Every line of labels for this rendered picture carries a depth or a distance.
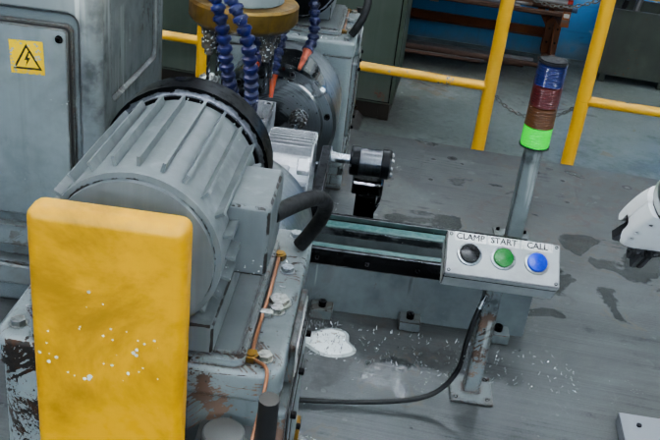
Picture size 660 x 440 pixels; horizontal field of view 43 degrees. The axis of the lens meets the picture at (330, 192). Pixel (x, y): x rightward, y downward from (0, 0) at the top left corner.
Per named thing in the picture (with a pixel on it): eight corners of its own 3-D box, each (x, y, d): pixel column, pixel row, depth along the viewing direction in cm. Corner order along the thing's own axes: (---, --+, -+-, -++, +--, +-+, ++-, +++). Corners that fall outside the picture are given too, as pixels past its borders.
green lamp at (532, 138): (521, 148, 173) (525, 129, 171) (518, 137, 178) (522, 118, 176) (550, 152, 173) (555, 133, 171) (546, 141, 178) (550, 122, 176)
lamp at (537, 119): (525, 129, 171) (530, 108, 169) (522, 118, 176) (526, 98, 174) (555, 133, 171) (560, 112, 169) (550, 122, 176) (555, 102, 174)
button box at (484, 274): (438, 284, 127) (444, 272, 122) (442, 242, 130) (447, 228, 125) (551, 300, 126) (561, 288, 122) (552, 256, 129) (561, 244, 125)
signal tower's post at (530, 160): (495, 247, 182) (536, 62, 164) (492, 229, 189) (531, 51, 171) (531, 251, 182) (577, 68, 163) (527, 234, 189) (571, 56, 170)
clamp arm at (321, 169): (318, 157, 165) (302, 217, 142) (319, 143, 164) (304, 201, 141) (335, 160, 165) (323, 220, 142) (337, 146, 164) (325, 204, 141)
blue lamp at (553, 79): (535, 87, 167) (540, 66, 165) (531, 78, 172) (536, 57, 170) (565, 91, 167) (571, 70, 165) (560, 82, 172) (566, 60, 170)
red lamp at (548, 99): (530, 108, 169) (535, 87, 167) (526, 98, 174) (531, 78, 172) (560, 112, 169) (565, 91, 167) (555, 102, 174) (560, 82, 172)
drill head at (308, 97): (201, 187, 167) (206, 68, 156) (239, 115, 204) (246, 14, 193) (324, 203, 166) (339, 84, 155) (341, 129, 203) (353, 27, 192)
